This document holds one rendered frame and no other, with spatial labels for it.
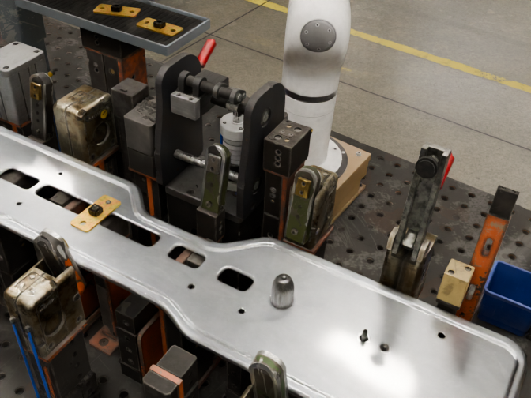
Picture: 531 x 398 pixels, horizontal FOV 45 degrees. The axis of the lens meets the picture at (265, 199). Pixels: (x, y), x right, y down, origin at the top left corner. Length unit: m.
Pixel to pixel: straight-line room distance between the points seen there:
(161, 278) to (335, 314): 0.25
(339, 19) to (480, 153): 1.97
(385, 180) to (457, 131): 1.59
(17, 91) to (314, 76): 0.56
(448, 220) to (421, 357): 0.72
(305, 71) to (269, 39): 2.52
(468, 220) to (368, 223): 0.24
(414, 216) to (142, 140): 0.49
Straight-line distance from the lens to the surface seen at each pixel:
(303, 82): 1.32
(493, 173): 2.99
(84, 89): 1.23
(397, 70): 3.62
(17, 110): 1.30
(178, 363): 0.87
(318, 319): 0.91
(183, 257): 1.00
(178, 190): 1.15
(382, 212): 1.55
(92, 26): 1.27
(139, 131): 1.14
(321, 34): 1.20
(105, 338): 1.28
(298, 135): 1.03
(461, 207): 1.64
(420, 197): 0.91
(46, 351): 0.97
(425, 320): 0.94
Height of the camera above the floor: 1.70
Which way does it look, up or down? 40 degrees down
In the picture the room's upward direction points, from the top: 3 degrees clockwise
